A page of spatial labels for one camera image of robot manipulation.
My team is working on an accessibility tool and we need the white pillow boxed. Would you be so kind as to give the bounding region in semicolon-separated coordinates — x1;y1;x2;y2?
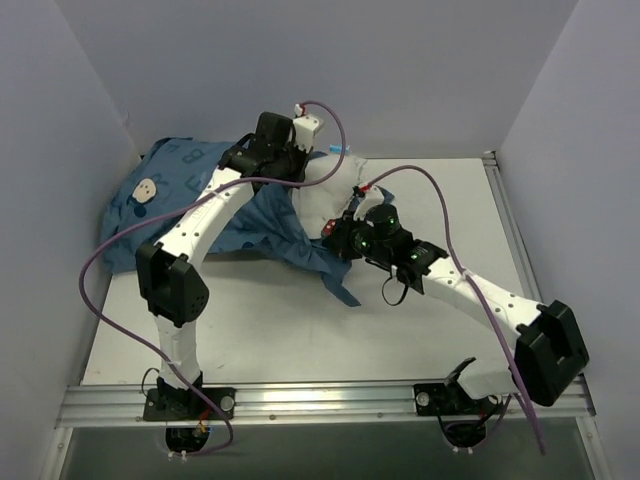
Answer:
290;152;394;240

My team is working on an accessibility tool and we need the blue cartoon pillowcase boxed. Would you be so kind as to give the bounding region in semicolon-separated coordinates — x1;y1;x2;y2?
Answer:
100;138;365;307

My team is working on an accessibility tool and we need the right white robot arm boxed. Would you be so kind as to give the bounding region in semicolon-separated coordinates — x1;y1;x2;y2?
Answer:
322;204;590;413

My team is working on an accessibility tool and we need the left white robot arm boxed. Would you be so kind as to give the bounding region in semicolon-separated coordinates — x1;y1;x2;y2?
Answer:
136;108;324;419

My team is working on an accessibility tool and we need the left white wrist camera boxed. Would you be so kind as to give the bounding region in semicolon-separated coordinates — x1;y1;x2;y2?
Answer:
293;115;324;153

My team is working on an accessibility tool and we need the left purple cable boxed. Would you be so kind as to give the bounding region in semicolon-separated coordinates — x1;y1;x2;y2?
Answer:
79;101;349;455

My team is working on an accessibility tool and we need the purple cable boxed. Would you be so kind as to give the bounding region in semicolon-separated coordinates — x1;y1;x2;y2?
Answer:
79;101;349;455
357;165;549;456

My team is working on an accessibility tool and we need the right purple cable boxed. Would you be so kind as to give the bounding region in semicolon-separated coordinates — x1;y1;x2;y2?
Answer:
357;165;549;456

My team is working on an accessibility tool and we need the aluminium right side rail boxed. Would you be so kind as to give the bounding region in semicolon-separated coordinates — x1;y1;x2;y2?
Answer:
482;152;571;376

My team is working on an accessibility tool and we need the aluminium rail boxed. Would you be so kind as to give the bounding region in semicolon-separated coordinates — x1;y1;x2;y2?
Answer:
482;152;571;376
54;374;596;429

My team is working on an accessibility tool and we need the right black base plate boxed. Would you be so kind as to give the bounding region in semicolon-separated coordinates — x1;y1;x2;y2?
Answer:
413;382;503;417

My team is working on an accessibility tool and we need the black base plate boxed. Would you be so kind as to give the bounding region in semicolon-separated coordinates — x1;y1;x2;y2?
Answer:
142;385;237;422
413;382;503;417

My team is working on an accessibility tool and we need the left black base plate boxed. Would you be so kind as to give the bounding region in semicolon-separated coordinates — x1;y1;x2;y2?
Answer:
142;385;237;422

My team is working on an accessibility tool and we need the aluminium front rail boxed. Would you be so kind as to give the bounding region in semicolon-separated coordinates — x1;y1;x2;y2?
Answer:
54;374;596;429

